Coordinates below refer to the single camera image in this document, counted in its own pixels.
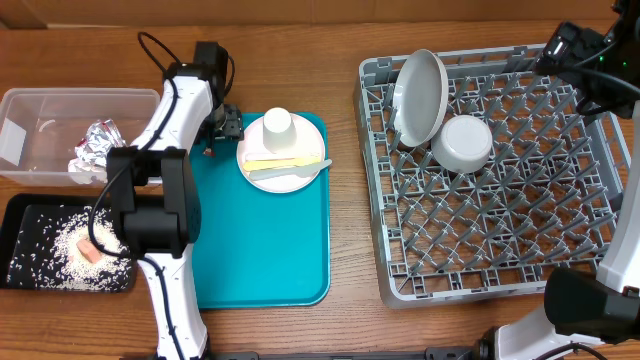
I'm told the orange food cube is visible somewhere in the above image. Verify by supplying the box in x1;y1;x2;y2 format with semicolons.
76;239;102;264

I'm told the yellow plastic fork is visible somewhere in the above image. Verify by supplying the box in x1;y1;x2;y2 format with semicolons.
243;157;321;172

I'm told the grey round plate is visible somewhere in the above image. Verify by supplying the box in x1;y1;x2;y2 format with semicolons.
392;49;449;147

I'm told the silver foil wrapper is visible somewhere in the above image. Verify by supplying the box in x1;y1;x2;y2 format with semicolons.
75;119;126;168

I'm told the grey plastic dishwasher rack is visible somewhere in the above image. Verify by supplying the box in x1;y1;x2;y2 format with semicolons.
354;45;631;309

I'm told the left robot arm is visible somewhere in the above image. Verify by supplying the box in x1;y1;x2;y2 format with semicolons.
100;42;244;359

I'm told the white paper cup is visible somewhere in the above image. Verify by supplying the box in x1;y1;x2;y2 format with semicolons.
263;107;297;153

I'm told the clear plastic bin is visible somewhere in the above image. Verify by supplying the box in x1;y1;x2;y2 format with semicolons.
1;88;160;187

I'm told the teal plastic tray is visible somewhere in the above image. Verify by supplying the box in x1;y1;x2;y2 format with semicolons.
191;141;330;309

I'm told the white napkin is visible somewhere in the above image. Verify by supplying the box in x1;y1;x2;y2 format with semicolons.
68;158;107;184

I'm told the white rice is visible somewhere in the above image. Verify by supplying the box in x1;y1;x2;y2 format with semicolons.
5;204;135;293

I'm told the black plastic tray bin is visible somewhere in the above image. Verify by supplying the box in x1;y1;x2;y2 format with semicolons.
1;193;136;293

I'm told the light grey plastic knife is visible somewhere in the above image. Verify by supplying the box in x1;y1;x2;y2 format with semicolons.
248;159;332;181

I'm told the red sauce packet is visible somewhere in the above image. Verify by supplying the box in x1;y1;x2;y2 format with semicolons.
203;147;215;157

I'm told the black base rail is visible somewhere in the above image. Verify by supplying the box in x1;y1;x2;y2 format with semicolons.
119;345;481;360

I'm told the pink round plate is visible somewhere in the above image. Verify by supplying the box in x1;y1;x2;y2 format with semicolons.
236;113;327;194

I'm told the white small bowl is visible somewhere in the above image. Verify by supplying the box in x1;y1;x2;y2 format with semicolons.
431;115;493;174

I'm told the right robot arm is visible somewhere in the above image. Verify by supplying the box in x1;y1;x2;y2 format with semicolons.
464;1;639;359

